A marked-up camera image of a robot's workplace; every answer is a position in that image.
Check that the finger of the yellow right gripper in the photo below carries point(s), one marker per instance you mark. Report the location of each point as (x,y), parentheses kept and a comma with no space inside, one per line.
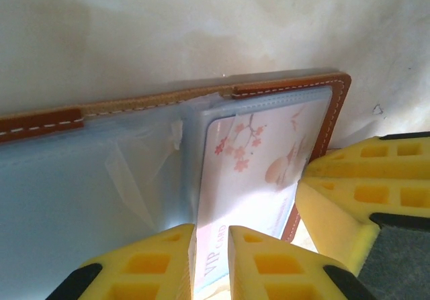
(336,206)
(352,162)

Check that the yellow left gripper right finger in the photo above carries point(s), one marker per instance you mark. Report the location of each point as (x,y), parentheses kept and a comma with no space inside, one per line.
(275,273)

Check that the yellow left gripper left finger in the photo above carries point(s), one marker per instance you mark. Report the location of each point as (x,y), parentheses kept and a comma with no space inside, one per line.
(144,273)

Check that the brown leather card holder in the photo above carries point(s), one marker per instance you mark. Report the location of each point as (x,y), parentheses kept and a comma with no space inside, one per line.
(336,112)

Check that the pink cherry blossom VIP card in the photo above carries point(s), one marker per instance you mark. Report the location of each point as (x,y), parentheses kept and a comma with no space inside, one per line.
(255,165)

